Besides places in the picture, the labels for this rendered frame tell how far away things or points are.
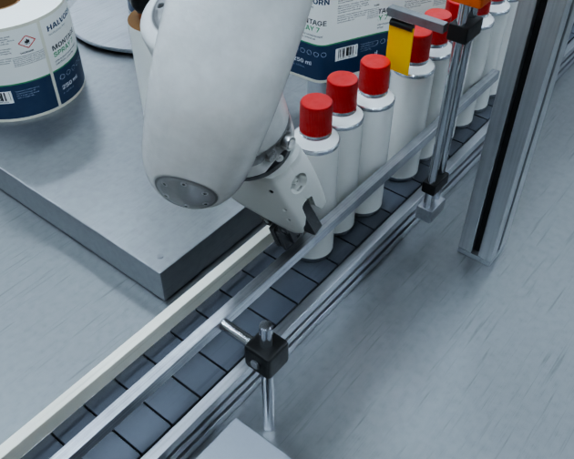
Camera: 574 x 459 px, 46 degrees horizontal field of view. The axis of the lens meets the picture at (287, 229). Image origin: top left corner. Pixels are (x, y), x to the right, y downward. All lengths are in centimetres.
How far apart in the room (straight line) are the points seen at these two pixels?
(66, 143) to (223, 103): 62
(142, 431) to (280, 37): 40
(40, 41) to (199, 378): 56
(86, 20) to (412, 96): 69
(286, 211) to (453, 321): 28
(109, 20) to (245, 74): 91
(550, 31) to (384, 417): 41
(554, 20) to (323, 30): 39
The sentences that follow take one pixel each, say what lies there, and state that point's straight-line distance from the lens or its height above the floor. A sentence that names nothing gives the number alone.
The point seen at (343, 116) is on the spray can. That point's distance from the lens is 73.
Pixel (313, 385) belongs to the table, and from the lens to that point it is 75.
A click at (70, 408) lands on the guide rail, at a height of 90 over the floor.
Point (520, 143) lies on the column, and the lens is 78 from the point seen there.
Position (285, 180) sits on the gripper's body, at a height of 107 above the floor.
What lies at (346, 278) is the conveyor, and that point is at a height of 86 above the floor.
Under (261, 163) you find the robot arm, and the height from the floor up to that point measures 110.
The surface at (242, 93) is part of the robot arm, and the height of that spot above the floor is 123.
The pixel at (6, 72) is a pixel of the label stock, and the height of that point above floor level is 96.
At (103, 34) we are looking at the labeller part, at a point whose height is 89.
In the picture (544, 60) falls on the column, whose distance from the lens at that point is 73.
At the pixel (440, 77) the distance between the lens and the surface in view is 89.
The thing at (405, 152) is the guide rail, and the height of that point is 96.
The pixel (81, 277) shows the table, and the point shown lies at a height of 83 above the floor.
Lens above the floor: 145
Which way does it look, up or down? 43 degrees down
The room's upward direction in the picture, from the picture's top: straight up
